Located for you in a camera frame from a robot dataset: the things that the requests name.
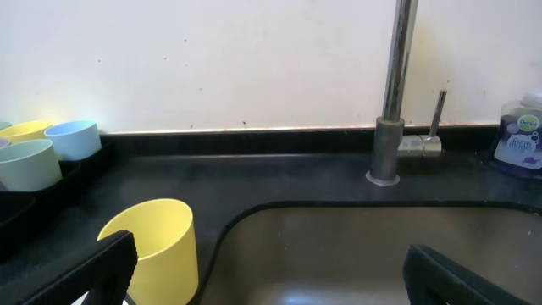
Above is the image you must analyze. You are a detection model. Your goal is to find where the yellow cup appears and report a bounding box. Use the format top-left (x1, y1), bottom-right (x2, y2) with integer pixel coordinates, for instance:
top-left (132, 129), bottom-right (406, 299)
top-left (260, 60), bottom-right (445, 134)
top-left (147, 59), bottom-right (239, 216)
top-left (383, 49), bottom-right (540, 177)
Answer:
top-left (0, 119), bottom-right (54, 145)
top-left (97, 197), bottom-right (200, 305)

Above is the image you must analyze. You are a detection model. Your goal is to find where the blue cup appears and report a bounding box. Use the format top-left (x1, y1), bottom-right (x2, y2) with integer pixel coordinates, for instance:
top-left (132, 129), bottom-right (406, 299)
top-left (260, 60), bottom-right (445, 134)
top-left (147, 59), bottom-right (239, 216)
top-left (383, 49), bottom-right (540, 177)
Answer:
top-left (43, 119), bottom-right (102, 162)

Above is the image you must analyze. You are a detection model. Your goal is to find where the steel tap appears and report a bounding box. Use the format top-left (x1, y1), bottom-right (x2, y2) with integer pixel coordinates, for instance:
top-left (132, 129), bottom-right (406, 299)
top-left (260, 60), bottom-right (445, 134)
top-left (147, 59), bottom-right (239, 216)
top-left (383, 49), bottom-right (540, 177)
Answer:
top-left (365, 0), bottom-right (448, 187)

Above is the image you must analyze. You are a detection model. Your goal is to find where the steel sink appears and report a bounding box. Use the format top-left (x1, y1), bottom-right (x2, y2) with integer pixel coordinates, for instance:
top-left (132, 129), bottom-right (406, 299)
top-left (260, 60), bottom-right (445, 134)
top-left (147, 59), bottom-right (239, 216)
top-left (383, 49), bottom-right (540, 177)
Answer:
top-left (198, 200), bottom-right (542, 305)

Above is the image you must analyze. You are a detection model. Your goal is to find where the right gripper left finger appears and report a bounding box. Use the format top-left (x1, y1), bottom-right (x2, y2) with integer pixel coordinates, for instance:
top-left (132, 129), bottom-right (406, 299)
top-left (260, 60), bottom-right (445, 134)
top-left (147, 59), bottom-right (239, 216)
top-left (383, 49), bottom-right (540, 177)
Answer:
top-left (19, 230), bottom-right (139, 305)

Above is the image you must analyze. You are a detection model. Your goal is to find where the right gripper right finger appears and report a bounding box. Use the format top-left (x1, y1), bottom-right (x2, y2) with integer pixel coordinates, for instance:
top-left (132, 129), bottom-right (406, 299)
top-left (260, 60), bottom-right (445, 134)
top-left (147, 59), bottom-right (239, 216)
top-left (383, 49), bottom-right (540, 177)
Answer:
top-left (401, 243), bottom-right (534, 305)

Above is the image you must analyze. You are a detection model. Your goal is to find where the black tray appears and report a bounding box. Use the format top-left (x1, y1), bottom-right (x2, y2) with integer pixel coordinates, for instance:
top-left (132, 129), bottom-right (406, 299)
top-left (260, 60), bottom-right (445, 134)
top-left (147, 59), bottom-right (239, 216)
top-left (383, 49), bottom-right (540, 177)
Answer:
top-left (0, 141), bottom-right (114, 263)

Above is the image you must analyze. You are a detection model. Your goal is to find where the blue soap bottle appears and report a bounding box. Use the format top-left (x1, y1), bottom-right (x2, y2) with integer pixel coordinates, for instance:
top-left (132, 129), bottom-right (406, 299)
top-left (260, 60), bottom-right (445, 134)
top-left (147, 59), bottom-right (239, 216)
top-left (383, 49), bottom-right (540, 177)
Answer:
top-left (486, 86), bottom-right (542, 181)

